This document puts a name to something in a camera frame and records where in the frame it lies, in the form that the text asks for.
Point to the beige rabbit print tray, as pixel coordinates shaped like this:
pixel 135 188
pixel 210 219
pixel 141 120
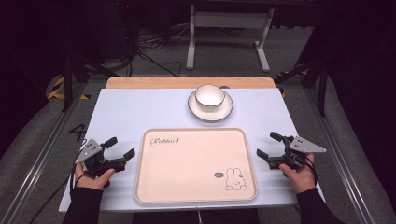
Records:
pixel 190 168

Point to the wooden table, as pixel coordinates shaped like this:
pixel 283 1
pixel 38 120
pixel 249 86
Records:
pixel 155 82

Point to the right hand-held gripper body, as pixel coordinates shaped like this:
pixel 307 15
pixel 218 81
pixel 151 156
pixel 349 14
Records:
pixel 303 145

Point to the person's left hand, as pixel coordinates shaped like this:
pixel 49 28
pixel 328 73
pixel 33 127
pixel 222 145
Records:
pixel 93 182

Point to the white dark-rimmed plate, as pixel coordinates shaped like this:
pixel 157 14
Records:
pixel 199 113

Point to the yellow black floor tape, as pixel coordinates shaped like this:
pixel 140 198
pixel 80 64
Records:
pixel 56 93

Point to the white table mat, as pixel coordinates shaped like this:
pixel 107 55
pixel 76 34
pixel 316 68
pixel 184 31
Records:
pixel 140 109

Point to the white bowl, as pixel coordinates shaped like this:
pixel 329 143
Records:
pixel 209 96

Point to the white metal stand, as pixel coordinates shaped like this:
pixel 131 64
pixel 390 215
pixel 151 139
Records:
pixel 230 20

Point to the aluminium floor rail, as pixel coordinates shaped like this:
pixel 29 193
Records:
pixel 43 155
pixel 339 155

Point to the person's right hand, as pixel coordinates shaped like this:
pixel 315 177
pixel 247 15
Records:
pixel 300 180

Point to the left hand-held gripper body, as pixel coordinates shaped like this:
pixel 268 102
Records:
pixel 93 155

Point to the black tripod stand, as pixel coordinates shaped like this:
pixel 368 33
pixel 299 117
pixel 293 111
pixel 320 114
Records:
pixel 67 84
pixel 322 90

